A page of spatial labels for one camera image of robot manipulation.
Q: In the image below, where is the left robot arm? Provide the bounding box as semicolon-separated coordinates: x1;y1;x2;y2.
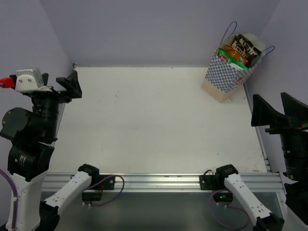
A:
0;68;100;231

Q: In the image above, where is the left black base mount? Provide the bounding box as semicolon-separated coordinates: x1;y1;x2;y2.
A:
81;174;115;204

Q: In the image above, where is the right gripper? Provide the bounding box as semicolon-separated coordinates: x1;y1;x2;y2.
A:
254;90;308;182

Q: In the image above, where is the blue checkered paper bag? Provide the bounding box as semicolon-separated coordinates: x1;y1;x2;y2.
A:
201;21;275;103

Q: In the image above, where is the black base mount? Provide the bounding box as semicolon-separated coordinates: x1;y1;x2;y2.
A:
81;174;115;204
199;169;233;205

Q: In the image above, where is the brown kettle chips bag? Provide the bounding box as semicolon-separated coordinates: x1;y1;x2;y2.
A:
231;34;261;57

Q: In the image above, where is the green cassava chips bag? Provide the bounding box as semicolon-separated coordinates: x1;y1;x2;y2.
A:
218;48;248;70

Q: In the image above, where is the aluminium front rail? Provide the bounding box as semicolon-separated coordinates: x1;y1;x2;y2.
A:
42;173;284;193

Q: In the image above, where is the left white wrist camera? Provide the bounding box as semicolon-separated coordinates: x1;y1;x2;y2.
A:
15;68;52;93

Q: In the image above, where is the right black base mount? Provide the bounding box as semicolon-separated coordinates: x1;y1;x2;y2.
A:
199;169;233;205

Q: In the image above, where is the orange chips bag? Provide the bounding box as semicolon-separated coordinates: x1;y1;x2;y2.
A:
225;45;248;65

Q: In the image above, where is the aluminium table edge frame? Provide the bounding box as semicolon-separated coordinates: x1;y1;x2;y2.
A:
243;84;288;212

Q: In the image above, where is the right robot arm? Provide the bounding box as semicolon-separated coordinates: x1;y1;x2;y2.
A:
214;92;308;231

